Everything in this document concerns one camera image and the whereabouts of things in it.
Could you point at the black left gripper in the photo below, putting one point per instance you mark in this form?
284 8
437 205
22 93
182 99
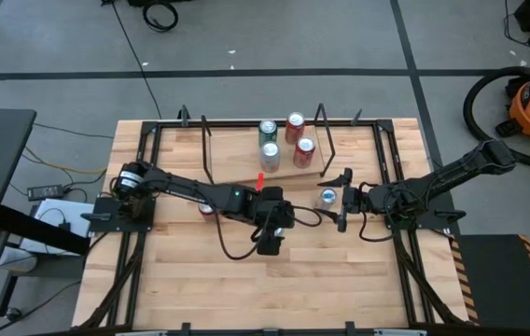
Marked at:
276 207

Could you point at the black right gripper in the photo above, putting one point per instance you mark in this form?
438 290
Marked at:
356 200

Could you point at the silver blue slim can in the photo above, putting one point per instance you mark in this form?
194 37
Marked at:
327 198

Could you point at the red Fanta can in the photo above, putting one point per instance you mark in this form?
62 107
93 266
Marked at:
304 151

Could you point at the red can black label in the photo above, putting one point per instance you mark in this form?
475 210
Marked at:
206 211

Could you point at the green Sprite can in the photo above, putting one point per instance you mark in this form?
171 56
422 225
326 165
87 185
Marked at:
268 132

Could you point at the red soda can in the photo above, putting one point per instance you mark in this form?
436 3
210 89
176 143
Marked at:
295 127

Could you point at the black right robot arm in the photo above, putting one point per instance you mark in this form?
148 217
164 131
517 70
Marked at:
433 179

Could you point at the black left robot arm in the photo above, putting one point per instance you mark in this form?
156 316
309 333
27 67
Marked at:
176 186

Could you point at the red tape tag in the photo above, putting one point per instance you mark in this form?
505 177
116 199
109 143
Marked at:
259 181

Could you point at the black hazard-striped floor mat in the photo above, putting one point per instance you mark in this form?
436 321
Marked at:
503 280

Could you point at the white paper sheets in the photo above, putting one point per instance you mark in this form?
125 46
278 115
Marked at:
52 207

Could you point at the black power adapter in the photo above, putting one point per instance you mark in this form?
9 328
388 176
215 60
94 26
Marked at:
45 191

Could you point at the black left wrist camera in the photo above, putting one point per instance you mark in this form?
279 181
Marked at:
269 243

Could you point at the black metal shelf bracket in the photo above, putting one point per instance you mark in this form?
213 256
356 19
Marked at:
330 140
207 149

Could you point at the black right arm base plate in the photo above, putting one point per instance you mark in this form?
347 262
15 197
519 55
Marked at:
437 212

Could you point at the black aluminium table frame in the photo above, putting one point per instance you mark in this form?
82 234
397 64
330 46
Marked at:
149 149

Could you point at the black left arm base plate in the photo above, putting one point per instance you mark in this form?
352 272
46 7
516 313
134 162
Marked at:
106 219

